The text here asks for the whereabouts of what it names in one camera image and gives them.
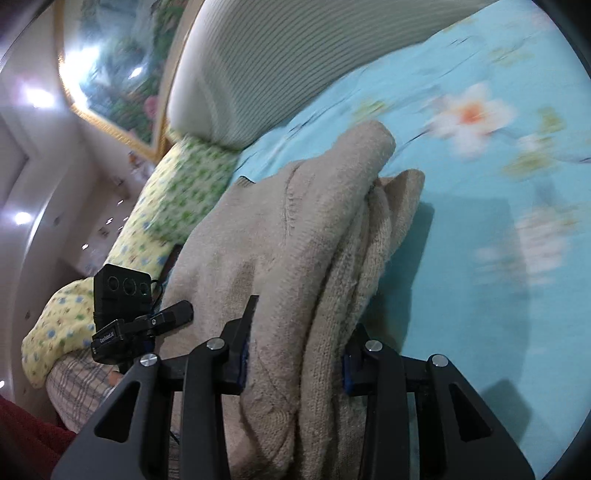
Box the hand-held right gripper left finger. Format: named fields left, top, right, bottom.
left=51, top=295, right=260, bottom=480

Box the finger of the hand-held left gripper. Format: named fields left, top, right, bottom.
left=134, top=300, right=194, bottom=339

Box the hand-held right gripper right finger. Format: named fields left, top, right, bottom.
left=342, top=323, right=536, bottom=480

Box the beige knit sweater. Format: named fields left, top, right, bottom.
left=161, top=121, right=426, bottom=480

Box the yellow floral pillow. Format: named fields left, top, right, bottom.
left=22, top=222, right=183, bottom=388

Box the plaid cloth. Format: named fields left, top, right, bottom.
left=45, top=355, right=185, bottom=480

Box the green checkered pillow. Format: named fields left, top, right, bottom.
left=124, top=136, right=241, bottom=252

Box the blue floral bed sheet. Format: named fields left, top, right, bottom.
left=228, top=0, right=591, bottom=480

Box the red cloth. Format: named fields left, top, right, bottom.
left=0, top=397, right=77, bottom=480

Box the gold framed flower painting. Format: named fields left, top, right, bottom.
left=55, top=0, right=206, bottom=160

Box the grey ribbed headboard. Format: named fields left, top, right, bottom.
left=167, top=0, right=495, bottom=151

